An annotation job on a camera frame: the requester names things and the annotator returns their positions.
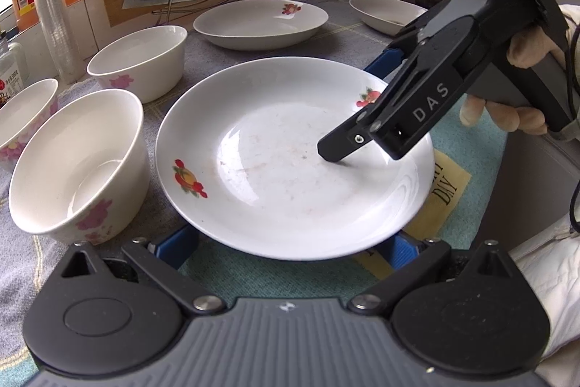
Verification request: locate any grey and teal dish towel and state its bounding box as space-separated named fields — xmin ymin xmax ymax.
xmin=0 ymin=0 xmax=510 ymax=324

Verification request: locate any white deep fruit-print plate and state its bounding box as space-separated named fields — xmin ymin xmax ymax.
xmin=193 ymin=0 xmax=329 ymax=51

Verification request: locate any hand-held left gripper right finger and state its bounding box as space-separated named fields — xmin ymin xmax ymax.
xmin=348 ymin=233 xmax=515 ymax=316

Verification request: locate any person's right hand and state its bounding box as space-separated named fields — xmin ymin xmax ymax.
xmin=460 ymin=4 xmax=580 ymax=136

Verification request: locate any small white deep plate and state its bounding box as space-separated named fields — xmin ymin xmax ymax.
xmin=349 ymin=0 xmax=429 ymax=37

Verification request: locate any glass jar with green lid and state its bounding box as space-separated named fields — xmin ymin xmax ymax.
xmin=0 ymin=31 xmax=28 ymax=98

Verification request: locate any small densely flowered white bowl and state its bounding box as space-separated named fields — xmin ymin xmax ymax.
xmin=0 ymin=78 xmax=61 ymax=174

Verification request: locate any large white pink-flower bowl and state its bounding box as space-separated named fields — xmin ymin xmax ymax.
xmin=8 ymin=88 xmax=150 ymax=246

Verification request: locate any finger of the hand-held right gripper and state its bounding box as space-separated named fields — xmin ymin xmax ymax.
xmin=364 ymin=32 xmax=411 ymax=76
xmin=317 ymin=41 xmax=459 ymax=163

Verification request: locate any black cable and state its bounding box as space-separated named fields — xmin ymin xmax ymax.
xmin=562 ymin=22 xmax=580 ymax=234

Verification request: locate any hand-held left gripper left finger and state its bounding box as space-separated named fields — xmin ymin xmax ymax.
xmin=59 ymin=224 xmax=225 ymax=317

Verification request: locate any person's white jacket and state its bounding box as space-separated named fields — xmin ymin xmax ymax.
xmin=510 ymin=215 xmax=580 ymax=374

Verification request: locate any large white fruit-print plate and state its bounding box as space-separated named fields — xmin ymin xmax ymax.
xmin=155 ymin=59 xmax=436 ymax=261

